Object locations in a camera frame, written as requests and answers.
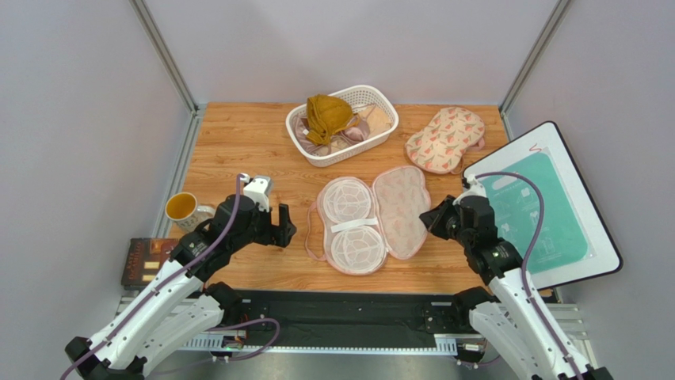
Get floral mesh laundry bag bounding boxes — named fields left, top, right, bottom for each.
left=306, top=165, right=431, bottom=276
left=405, top=106, right=486, bottom=174

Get mustard yellow bra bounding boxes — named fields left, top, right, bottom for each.
left=306, top=94, right=358, bottom=146

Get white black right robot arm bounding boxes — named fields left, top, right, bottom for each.
left=419, top=196, right=612, bottom=379

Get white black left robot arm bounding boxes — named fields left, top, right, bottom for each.
left=61, top=192, right=297, bottom=379

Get beige bra in basket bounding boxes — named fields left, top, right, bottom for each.
left=357, top=104, right=393, bottom=138

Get pink satin bra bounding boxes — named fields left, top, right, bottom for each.
left=292, top=114, right=371, bottom=157

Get white folding board base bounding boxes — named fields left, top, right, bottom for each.
left=463, top=121, right=623, bottom=289

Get floral mug yellow inside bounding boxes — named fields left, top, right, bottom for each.
left=164, top=192, right=215, bottom=233

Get dark patterned coaster book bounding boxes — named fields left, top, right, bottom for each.
left=120, top=237, right=178, bottom=291

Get white perforated plastic basket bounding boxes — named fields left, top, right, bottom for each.
left=285, top=85, right=399, bottom=167

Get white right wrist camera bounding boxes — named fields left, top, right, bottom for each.
left=453, top=174, right=487, bottom=206

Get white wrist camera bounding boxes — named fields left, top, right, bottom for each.
left=453, top=174, right=487, bottom=206
left=239, top=173, right=273, bottom=212

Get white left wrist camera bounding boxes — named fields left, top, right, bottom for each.
left=239, top=173, right=273, bottom=212

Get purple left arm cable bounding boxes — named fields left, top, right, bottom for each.
left=59, top=173, right=281, bottom=380

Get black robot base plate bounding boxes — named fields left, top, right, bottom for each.
left=222, top=291, right=477, bottom=342

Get white slotted cable duct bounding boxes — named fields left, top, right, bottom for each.
left=179, top=331, right=458, bottom=356

